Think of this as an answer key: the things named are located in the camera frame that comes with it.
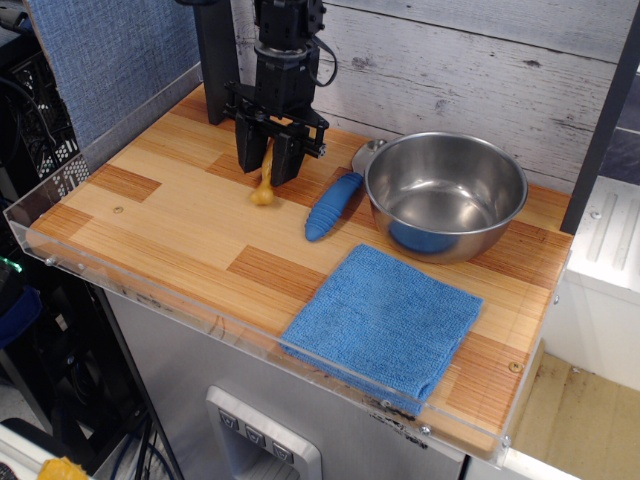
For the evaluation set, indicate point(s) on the black post at right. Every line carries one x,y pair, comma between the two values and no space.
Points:
613,106

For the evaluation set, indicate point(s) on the yellow toy drumstick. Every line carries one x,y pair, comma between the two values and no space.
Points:
263,195

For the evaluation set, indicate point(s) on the clear acrylic table guard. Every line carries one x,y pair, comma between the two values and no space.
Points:
167,223

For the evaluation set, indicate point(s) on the dark grey vertical post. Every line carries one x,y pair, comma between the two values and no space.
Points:
217,47

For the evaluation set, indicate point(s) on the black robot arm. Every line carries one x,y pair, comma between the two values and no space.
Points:
289,25

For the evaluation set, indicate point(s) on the yellow object bottom left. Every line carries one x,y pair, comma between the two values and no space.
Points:
61,469

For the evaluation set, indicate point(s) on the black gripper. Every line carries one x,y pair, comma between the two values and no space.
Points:
278,106

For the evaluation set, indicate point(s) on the blue handled metal spoon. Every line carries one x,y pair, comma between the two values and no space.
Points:
329,208

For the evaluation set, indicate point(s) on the blue microfiber cloth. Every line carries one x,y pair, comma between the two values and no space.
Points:
384,327

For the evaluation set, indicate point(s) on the white metal frame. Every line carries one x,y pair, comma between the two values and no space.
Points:
593,321

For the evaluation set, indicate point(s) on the blue fabric panel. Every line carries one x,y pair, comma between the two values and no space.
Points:
118,65

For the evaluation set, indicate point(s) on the black plastic crate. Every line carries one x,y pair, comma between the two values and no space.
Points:
42,138

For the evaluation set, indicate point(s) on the stainless steel cabinet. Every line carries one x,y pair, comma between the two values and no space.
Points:
228,414

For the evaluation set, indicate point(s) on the stainless steel bowl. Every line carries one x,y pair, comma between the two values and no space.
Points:
443,197

